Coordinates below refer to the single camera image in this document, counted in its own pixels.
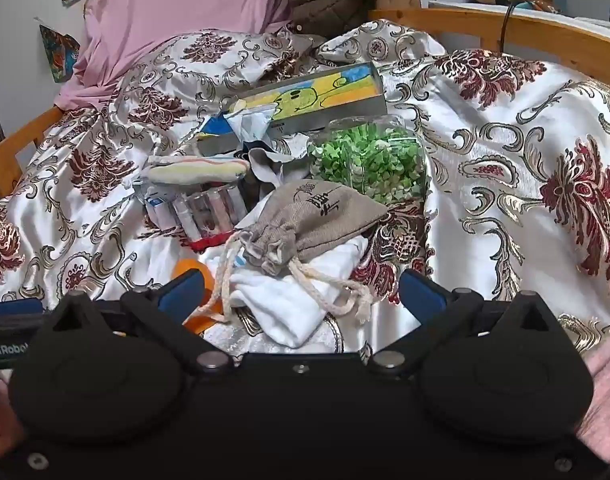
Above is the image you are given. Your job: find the pastel striped fleece cloth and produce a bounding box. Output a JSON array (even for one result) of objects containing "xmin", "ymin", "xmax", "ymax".
[{"xmin": 139, "ymin": 152, "xmax": 252, "ymax": 187}]

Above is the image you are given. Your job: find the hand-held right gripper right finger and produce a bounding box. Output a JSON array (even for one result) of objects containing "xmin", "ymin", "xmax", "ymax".
[{"xmin": 367, "ymin": 269, "xmax": 568, "ymax": 377}]

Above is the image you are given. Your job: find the clear pack of small bottles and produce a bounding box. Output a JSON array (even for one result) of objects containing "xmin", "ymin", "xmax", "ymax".
[{"xmin": 144, "ymin": 182, "xmax": 249, "ymax": 253}]

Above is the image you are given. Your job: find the floral satin blanket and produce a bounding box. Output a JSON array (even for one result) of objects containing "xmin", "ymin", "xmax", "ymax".
[{"xmin": 0, "ymin": 19, "xmax": 610, "ymax": 361}]

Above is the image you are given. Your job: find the white terry towel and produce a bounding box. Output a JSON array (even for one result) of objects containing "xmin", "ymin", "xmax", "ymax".
[{"xmin": 204, "ymin": 312, "xmax": 347, "ymax": 357}]

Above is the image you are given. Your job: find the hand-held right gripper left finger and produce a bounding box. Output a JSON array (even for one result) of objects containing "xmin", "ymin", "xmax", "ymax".
[{"xmin": 47, "ymin": 269, "xmax": 234, "ymax": 374}]

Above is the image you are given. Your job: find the wooden bed frame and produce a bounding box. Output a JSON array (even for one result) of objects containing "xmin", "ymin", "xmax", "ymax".
[{"xmin": 0, "ymin": 7, "xmax": 610, "ymax": 202}]

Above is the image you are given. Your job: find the colourful paper kite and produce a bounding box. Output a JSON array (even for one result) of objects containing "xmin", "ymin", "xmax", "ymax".
[{"xmin": 38, "ymin": 23, "xmax": 81, "ymax": 84}]

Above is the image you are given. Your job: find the white teal printed cloth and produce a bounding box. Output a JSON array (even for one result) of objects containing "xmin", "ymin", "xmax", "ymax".
[{"xmin": 224, "ymin": 101, "xmax": 277, "ymax": 142}]

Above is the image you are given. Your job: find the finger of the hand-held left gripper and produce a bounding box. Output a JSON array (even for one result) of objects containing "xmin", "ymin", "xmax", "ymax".
[{"xmin": 0, "ymin": 298, "xmax": 44, "ymax": 317}]

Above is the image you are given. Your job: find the white knit cloth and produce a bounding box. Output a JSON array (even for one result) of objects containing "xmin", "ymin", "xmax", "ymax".
[{"xmin": 220, "ymin": 237, "xmax": 372, "ymax": 349}]

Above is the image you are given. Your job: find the orange round thing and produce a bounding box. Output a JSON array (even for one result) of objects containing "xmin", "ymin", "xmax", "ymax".
[{"xmin": 171, "ymin": 257, "xmax": 229, "ymax": 336}]

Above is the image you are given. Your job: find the burlap drawstring pouch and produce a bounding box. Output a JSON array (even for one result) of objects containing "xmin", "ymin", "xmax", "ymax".
[{"xmin": 185, "ymin": 178, "xmax": 389, "ymax": 329}]

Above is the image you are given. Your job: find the bag of green paper hearts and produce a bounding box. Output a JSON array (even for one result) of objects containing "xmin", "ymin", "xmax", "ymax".
[{"xmin": 307, "ymin": 114, "xmax": 427, "ymax": 207}]

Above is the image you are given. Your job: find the pink fleece clothing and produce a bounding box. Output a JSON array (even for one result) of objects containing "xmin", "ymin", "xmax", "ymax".
[{"xmin": 574, "ymin": 329, "xmax": 610, "ymax": 457}]

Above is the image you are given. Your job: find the grey white sock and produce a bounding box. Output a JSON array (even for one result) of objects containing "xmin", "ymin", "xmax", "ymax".
[{"xmin": 244, "ymin": 135, "xmax": 307, "ymax": 192}]

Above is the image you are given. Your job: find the black cable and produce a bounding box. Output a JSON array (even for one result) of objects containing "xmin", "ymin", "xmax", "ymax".
[{"xmin": 499, "ymin": 2, "xmax": 519, "ymax": 54}]

